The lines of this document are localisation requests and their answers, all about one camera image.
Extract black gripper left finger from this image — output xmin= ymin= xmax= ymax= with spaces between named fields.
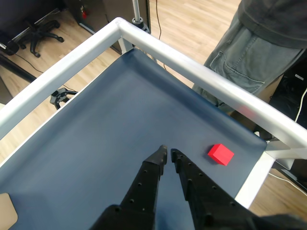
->
xmin=90 ymin=144 xmax=168 ymax=230

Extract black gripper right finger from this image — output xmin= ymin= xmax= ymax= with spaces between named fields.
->
xmin=170 ymin=148 xmax=262 ymax=230

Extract red cube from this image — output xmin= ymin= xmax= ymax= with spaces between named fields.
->
xmin=207 ymin=143 xmax=235 ymax=166

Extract beige rounded box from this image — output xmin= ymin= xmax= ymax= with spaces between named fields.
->
xmin=0 ymin=193 xmax=19 ymax=229

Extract person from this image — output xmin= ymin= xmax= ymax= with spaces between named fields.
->
xmin=191 ymin=0 xmax=307 ymax=131

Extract black desk foot bar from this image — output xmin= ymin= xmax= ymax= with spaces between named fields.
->
xmin=0 ymin=54 xmax=37 ymax=83

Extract grey metal pole with clamp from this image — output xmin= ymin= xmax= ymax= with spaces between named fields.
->
xmin=131 ymin=0 xmax=151 ymax=33

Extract dark desk cabinet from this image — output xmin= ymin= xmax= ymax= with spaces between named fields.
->
xmin=63 ymin=0 xmax=151 ymax=35

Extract black office chair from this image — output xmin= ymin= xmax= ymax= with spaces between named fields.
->
xmin=7 ymin=20 xmax=65 ymax=58

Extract white cable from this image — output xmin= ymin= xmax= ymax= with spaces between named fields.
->
xmin=267 ymin=172 xmax=307 ymax=193
xmin=294 ymin=87 xmax=307 ymax=123

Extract black caster bracket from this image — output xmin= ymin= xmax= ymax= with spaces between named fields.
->
xmin=49 ymin=87 xmax=79 ymax=111

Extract white metal table frame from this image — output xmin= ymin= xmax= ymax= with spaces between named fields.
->
xmin=0 ymin=16 xmax=307 ymax=209

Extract thin black hanging cable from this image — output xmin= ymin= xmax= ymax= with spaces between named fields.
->
xmin=155 ymin=0 xmax=162 ymax=40

